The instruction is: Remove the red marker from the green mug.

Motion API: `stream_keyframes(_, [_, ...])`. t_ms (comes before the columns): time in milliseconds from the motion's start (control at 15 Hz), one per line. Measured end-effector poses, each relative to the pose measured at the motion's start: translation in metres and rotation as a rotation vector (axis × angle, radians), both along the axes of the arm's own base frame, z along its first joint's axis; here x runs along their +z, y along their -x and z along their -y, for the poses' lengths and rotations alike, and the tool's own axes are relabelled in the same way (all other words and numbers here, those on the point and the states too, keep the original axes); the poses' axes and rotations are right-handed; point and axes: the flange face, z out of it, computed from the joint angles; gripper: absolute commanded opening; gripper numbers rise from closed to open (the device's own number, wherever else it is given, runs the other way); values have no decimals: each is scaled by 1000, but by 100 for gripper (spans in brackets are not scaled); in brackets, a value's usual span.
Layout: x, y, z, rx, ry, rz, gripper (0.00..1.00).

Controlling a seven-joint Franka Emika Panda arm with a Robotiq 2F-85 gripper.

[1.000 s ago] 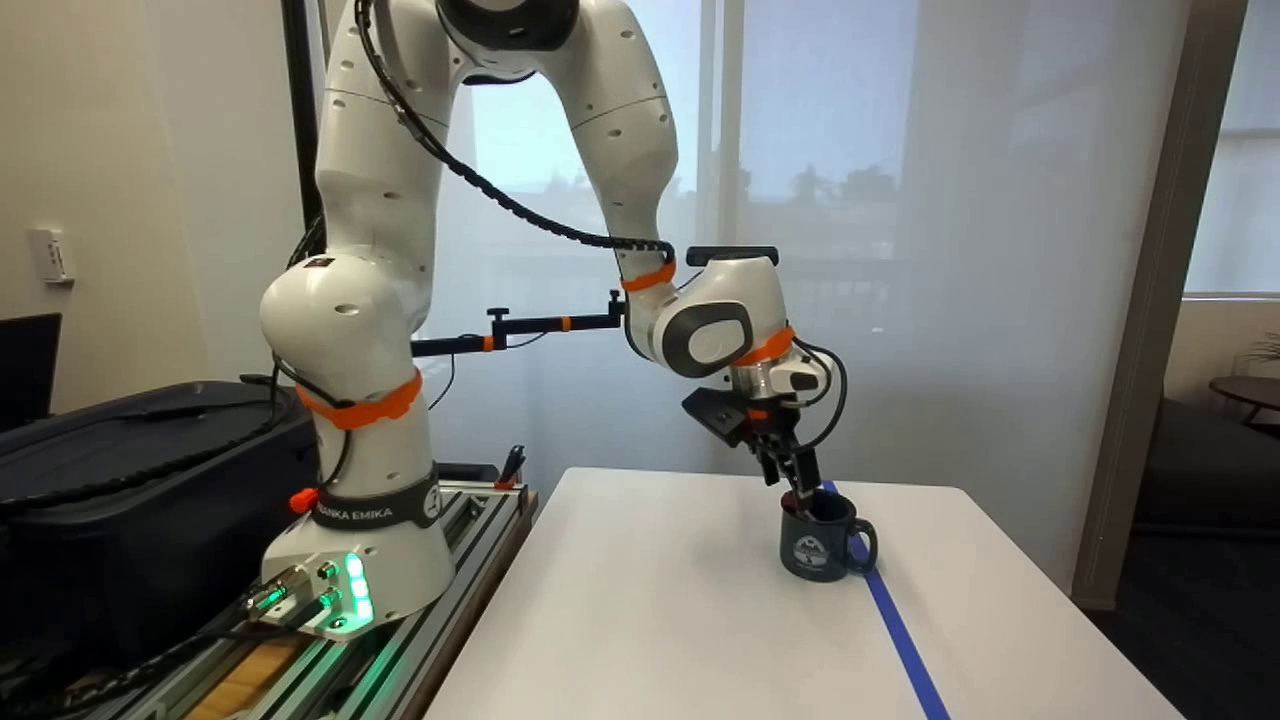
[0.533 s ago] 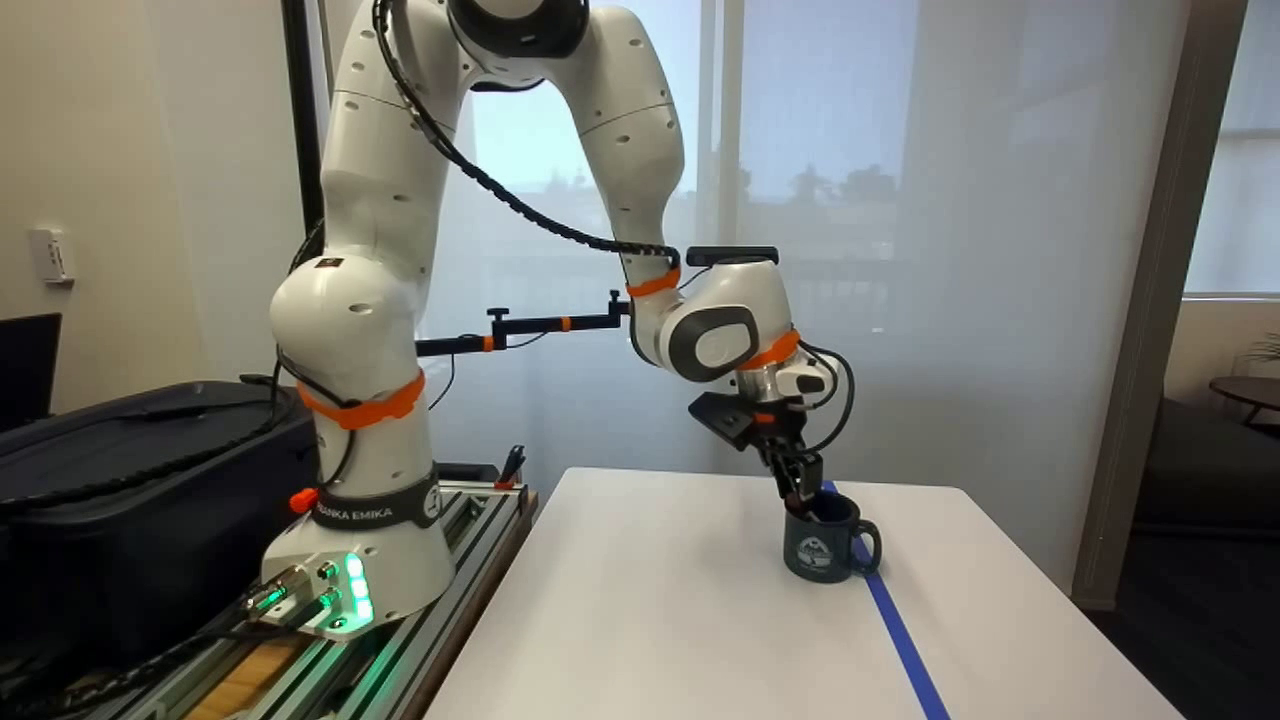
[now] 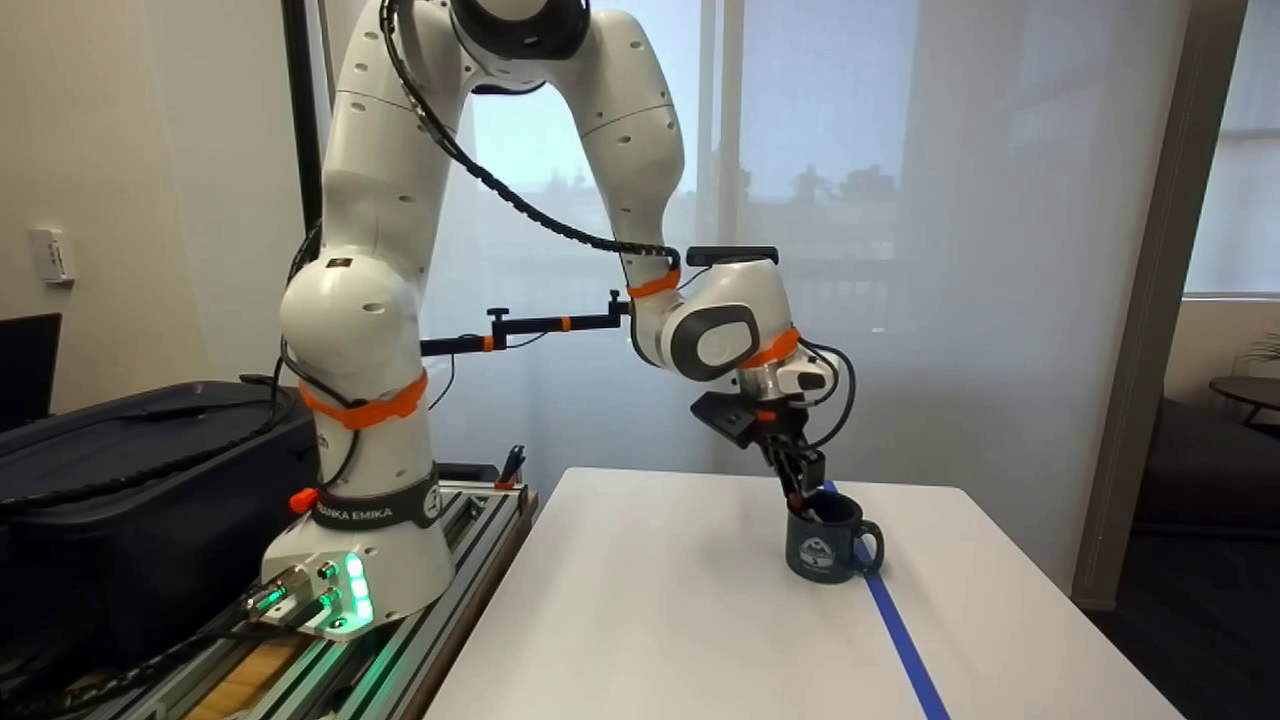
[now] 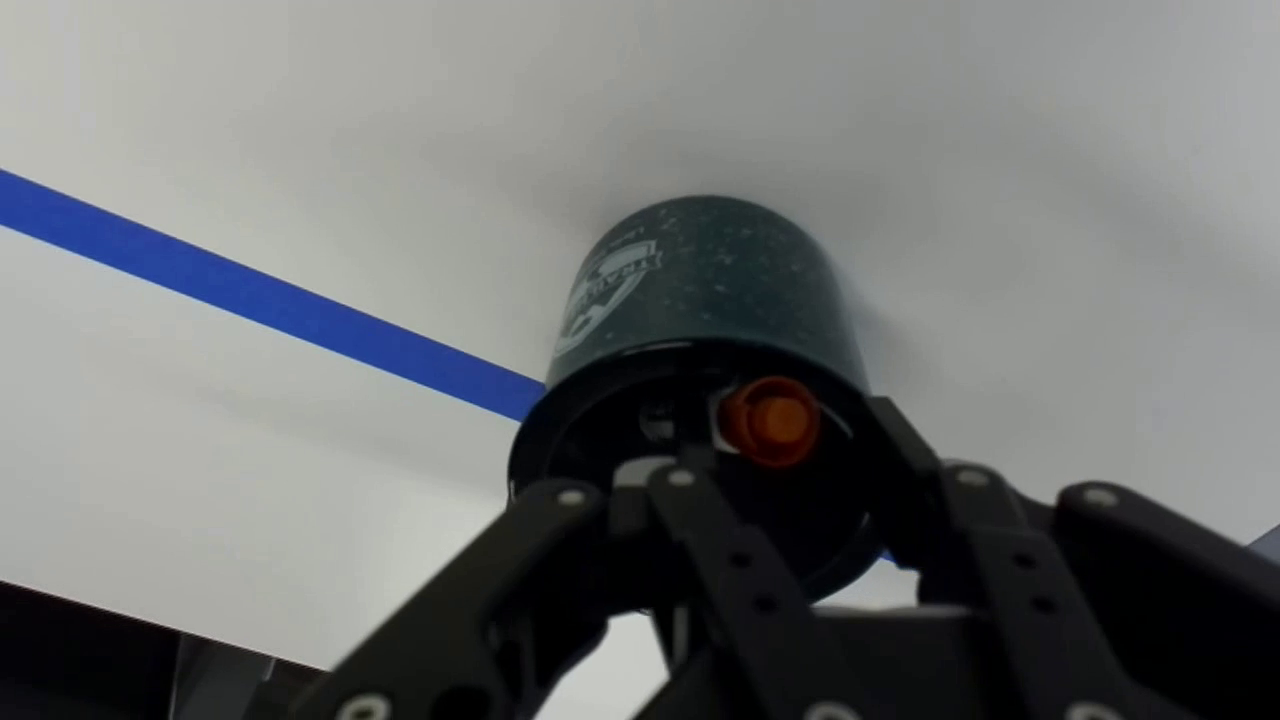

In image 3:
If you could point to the aluminium rail base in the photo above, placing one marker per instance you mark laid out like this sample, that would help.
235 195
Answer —
387 674

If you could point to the black camera on boom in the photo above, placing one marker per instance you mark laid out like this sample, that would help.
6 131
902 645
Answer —
560 321

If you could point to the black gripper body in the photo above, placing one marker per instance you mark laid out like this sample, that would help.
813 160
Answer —
791 454

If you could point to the dark green mug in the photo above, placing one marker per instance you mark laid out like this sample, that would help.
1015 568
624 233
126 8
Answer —
832 540

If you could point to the blue tape line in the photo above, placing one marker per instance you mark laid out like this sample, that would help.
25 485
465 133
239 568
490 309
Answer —
899 627

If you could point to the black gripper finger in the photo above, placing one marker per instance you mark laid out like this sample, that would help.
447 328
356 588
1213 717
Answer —
795 502
813 491

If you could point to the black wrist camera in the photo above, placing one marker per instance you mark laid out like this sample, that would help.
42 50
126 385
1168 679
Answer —
732 419

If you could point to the black equipment case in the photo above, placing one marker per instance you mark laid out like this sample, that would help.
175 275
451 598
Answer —
134 523

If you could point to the dark round side table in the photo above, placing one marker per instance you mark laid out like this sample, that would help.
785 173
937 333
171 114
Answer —
1253 392

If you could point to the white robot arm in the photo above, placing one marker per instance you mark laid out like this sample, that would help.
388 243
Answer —
369 540

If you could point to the white wall switch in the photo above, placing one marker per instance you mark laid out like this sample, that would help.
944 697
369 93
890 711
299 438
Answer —
54 261

